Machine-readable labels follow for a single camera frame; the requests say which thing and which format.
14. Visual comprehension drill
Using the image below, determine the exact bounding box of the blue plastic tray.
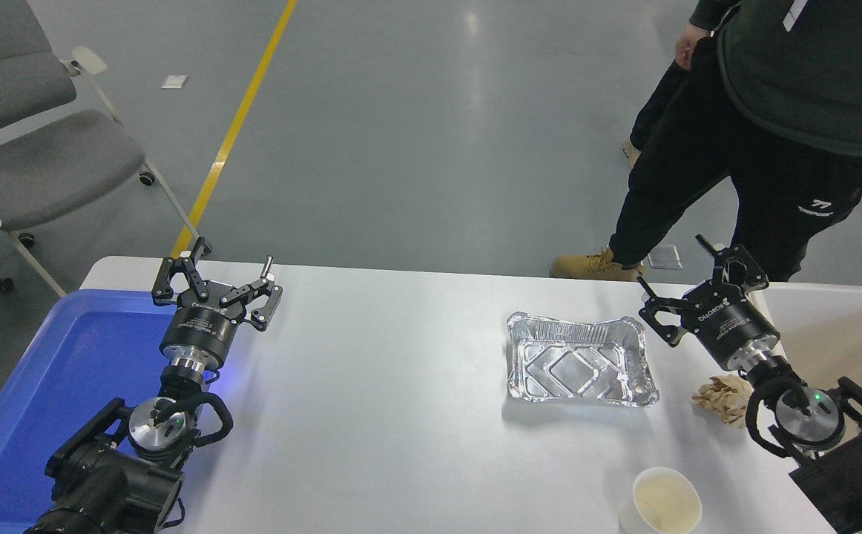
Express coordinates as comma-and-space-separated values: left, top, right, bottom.
0, 289, 213, 534

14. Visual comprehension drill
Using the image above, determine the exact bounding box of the person's hand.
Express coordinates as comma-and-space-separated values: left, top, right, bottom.
674, 22, 712, 71

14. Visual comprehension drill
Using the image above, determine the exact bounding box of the silver foil tray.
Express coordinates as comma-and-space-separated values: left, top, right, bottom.
505, 311, 660, 409

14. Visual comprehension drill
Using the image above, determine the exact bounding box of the crumpled tan paper ball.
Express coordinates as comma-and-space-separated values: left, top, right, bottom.
691, 373, 756, 429

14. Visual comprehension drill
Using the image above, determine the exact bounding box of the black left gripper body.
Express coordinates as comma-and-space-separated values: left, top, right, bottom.
161, 282, 245, 367

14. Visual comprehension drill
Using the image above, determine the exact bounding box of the large pale bin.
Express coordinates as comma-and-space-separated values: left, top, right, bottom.
761, 282, 862, 446

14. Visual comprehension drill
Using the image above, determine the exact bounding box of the white paper cup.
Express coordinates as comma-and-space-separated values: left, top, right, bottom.
619, 466, 703, 534

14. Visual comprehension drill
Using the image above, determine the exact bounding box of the grey office chair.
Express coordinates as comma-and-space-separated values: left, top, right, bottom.
0, 0, 213, 297

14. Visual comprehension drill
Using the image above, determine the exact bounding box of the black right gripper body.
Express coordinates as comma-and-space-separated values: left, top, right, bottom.
687, 282, 780, 370

